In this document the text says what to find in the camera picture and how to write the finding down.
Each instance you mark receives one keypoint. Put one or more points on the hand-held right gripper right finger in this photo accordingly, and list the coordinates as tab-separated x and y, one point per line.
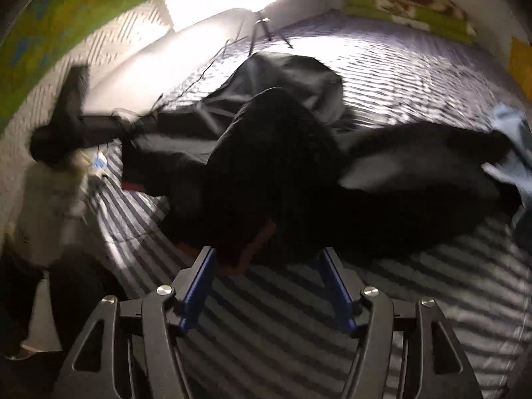
338	291

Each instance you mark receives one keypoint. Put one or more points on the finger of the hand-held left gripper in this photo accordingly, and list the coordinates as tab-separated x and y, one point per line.
124	122

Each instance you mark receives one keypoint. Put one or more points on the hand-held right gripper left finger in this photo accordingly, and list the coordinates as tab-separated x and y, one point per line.
199	291

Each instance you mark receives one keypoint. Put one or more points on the black pants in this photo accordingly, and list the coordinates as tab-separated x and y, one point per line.
282	153

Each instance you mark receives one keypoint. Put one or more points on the person's left forearm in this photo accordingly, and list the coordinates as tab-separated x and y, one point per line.
45	208

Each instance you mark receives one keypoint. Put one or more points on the grey bed headboard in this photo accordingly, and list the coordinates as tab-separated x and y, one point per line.
166	62

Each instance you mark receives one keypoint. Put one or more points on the dark cloth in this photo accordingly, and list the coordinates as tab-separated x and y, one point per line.
70	299

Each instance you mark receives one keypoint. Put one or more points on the black light tripod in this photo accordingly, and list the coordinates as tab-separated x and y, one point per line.
261	23

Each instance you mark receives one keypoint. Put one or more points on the light blue cloth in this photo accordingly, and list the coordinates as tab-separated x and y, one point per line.
513	149

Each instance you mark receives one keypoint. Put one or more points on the striped bed sheet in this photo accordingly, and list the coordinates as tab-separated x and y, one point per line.
415	75

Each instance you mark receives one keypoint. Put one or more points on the green brown folded blanket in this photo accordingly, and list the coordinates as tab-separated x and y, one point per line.
415	18

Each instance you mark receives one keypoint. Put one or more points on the green wall poster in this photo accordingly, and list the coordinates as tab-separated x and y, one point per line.
62	20

